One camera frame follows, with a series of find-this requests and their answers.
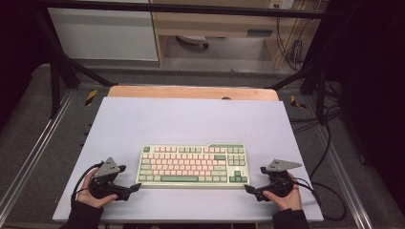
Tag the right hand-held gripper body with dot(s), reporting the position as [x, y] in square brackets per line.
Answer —
[280, 178]

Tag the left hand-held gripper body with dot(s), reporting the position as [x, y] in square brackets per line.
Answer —
[106, 168]

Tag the green and pink keyboard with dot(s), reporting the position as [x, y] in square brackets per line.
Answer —
[191, 165]

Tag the person's right hand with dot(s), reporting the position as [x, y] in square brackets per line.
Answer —
[288, 202]

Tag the person's left hand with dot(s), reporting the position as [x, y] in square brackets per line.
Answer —
[92, 201]

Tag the yellow and black tape strip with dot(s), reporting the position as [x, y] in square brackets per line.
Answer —
[91, 97]
[297, 103]

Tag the white board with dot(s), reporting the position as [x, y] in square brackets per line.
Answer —
[191, 120]

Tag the wooden table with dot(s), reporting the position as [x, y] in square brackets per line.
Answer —
[191, 93]

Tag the white cabinet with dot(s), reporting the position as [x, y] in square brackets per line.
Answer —
[105, 35]

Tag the black curtain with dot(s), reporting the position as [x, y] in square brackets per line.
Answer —
[16, 47]
[375, 79]

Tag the office chair base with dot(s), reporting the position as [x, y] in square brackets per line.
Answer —
[192, 39]

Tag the light wooden desk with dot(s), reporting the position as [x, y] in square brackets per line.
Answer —
[207, 24]

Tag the aluminium rail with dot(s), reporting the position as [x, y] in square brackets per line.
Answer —
[35, 152]
[347, 184]

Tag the white wall socket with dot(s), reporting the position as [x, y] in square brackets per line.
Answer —
[281, 4]

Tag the black metal frame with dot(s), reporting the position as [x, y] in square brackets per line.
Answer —
[191, 8]

